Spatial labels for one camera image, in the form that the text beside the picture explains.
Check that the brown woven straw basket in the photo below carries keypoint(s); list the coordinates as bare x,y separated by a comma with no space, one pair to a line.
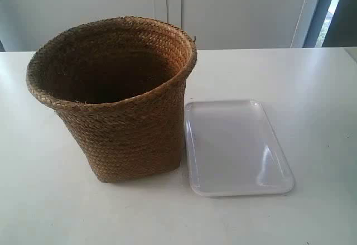
118,85

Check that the white rectangular plastic tray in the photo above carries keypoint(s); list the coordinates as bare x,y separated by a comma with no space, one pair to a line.
232,150

